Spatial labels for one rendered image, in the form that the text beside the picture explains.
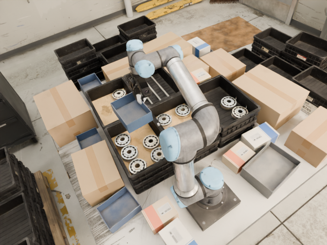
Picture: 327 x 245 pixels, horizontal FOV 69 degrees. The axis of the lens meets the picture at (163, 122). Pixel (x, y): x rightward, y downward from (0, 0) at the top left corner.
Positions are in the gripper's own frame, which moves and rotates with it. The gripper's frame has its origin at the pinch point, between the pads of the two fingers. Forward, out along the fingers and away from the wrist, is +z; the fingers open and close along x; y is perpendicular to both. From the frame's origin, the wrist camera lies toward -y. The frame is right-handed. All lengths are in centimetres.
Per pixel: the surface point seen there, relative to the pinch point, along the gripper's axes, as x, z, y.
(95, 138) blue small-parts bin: 27, 44, 28
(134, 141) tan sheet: 8.0, 29.7, 0.9
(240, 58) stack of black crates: -167, 70, 78
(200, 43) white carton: -93, 24, 66
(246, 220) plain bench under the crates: -22, 40, -71
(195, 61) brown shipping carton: -68, 20, 41
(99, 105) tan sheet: 14, 30, 44
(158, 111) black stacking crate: -15.6, 23.7, 10.6
